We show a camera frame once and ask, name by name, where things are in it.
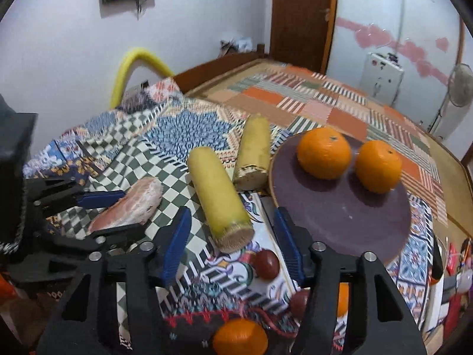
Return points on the purple round plate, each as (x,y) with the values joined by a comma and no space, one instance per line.
(332,214)

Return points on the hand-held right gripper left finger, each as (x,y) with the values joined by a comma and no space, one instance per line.
(177,240)

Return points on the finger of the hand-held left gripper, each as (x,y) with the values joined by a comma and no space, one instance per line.
(99,199)
(111,235)

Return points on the peeled pink pomelo piece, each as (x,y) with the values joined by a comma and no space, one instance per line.
(129,205)

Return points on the white box appliance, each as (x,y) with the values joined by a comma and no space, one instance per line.
(380,77)

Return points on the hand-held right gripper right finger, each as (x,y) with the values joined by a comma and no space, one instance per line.
(289,244)

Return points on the dark red plum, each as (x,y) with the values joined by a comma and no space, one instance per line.
(299,303)
(267,264)

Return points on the standing fan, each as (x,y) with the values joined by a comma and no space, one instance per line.
(462,85)

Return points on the patterned tablecloth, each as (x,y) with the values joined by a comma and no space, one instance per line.
(184,137)

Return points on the patchwork blanket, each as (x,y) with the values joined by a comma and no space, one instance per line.
(295,96)

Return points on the yellow foam tube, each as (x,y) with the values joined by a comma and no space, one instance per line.
(123,70)

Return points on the pile of clothes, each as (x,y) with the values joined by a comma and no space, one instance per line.
(236,46)

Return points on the brown wooden door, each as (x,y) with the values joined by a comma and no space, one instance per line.
(301,14)

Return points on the orange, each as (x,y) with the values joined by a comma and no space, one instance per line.
(240,338)
(343,299)
(378,166)
(324,153)

